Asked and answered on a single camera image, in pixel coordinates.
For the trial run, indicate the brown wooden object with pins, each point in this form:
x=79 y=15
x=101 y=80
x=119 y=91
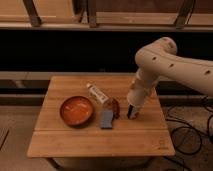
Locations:
x=114 y=106

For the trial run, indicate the wooden table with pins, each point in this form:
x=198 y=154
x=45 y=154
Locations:
x=146 y=135

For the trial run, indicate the white toothpaste tube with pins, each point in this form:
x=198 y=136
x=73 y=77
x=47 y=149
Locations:
x=97 y=93

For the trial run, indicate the orange bowl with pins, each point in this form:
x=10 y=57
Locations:
x=76 y=110

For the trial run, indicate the blue sponge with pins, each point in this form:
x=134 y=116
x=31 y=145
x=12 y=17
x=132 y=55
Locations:
x=106 y=119

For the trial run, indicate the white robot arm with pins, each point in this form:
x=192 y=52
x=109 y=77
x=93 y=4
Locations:
x=159 y=59

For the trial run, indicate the metal shelf frame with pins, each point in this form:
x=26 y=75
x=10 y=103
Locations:
x=137 y=15

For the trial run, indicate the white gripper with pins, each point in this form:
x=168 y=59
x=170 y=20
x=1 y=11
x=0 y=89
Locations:
x=143 y=83

